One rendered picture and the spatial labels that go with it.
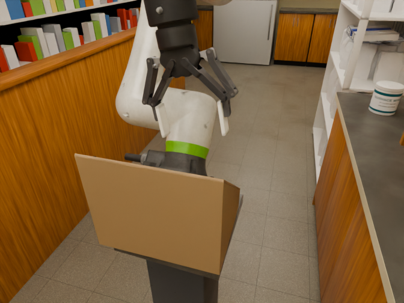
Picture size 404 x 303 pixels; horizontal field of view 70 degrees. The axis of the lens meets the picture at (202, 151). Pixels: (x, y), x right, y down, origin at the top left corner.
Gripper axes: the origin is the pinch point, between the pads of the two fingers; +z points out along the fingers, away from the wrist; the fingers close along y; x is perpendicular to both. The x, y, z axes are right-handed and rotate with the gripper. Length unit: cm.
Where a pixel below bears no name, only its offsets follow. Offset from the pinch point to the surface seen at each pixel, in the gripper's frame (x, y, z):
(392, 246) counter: -23, -43, 45
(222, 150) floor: -211, 68, 100
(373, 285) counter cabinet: -23, -39, 62
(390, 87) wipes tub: -118, -59, 24
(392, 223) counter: -33, -45, 45
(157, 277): -7, 26, 54
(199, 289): -7, 12, 57
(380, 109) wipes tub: -118, -55, 35
